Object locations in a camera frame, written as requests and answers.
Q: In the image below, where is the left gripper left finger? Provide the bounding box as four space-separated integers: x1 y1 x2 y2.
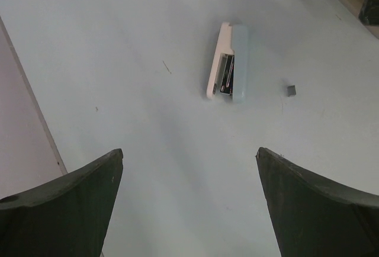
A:
1 149 123 256

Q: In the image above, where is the light blue white stapler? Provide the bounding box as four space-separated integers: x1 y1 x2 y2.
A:
206 22 249 102

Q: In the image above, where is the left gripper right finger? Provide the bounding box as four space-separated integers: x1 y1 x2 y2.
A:
256 147 378 256

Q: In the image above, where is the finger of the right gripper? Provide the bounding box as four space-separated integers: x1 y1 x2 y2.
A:
358 0 379 26

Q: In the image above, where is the small grey staple block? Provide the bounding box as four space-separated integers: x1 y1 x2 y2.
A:
286 85 297 97

